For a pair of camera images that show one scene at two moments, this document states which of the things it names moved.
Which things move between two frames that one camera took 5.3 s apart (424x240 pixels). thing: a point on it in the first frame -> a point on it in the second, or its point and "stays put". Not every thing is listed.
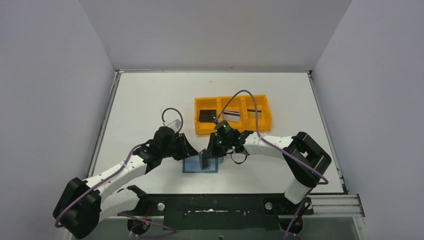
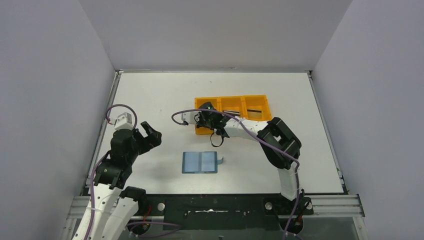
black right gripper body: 213,147 -> 205,116
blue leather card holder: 194,164 stays put
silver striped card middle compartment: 231,115 stays put
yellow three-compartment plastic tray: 240,111 stays put
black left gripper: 180,147 -> 142,139
